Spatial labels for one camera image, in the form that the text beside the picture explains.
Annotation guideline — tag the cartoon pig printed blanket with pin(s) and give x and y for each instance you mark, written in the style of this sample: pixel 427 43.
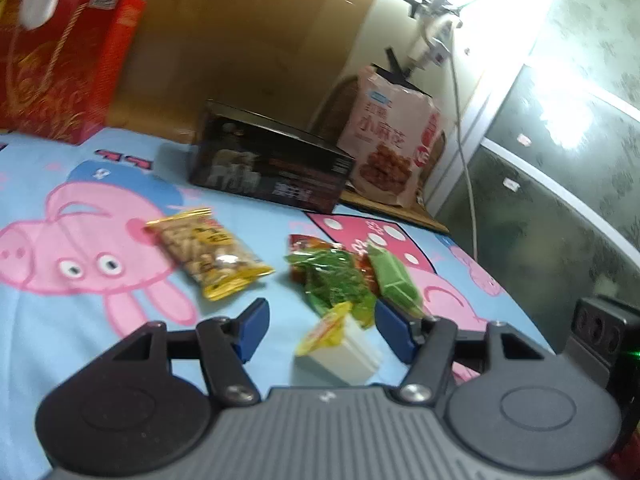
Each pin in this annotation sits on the cartoon pig printed blanket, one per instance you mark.
pixel 75 185

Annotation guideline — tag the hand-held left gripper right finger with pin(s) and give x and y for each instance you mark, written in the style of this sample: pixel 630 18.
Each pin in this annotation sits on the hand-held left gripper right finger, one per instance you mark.
pixel 392 330

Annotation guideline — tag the yellow peanut packet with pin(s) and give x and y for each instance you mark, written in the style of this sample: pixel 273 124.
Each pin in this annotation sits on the yellow peanut packet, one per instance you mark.
pixel 210 250

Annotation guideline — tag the red gift box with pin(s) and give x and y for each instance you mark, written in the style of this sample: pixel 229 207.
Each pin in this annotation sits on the red gift box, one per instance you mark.
pixel 65 75

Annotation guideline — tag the black cardboard box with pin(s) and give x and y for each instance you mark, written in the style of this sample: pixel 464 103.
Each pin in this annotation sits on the black cardboard box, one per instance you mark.
pixel 280 175

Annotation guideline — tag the white jelly cup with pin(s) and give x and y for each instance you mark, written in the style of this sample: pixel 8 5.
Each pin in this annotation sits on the white jelly cup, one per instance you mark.
pixel 345 355

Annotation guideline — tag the wooden board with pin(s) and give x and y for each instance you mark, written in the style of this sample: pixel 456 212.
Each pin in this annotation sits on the wooden board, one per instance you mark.
pixel 400 215

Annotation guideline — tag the frosted glass door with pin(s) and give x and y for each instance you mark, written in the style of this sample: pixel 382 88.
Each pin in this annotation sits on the frosted glass door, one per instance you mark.
pixel 550 210

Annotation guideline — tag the large pink snack bag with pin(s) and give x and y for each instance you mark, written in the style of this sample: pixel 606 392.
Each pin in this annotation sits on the large pink snack bag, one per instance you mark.
pixel 390 145

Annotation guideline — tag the green pastry packet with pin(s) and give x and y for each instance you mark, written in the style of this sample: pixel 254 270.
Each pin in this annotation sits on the green pastry packet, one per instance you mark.
pixel 395 280

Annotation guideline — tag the clear green snack packet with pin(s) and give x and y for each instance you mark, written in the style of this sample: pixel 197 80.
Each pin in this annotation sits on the clear green snack packet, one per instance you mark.
pixel 330 275

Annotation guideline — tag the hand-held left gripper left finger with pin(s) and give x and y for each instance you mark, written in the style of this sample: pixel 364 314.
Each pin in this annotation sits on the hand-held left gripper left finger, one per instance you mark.
pixel 252 330

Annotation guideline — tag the wooden headboard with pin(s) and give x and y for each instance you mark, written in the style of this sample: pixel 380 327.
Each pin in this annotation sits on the wooden headboard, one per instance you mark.
pixel 250 35

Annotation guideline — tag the black folding stand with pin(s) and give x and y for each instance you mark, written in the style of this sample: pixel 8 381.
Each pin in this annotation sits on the black folding stand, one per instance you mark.
pixel 397 67

